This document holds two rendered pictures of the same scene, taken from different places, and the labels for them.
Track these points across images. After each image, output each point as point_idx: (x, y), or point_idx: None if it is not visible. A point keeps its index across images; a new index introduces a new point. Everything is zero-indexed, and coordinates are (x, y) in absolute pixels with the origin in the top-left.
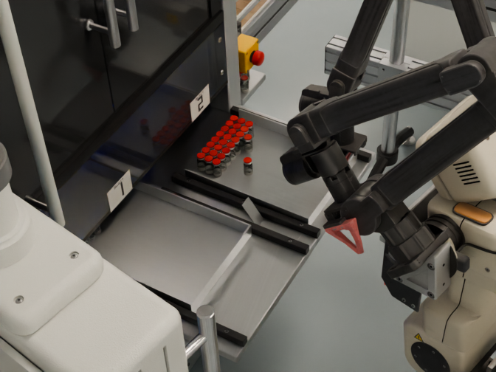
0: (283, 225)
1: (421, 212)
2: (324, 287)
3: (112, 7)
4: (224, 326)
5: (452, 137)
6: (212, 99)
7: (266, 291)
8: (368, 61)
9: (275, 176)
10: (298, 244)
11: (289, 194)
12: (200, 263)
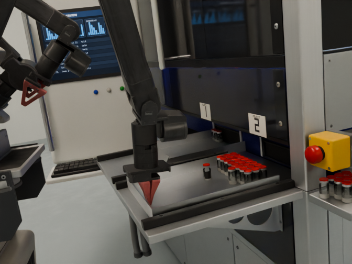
0: None
1: (23, 156)
2: None
3: None
4: (111, 153)
5: None
6: (270, 139)
7: (112, 169)
8: (127, 84)
9: (190, 187)
10: (118, 175)
11: (165, 187)
12: (158, 158)
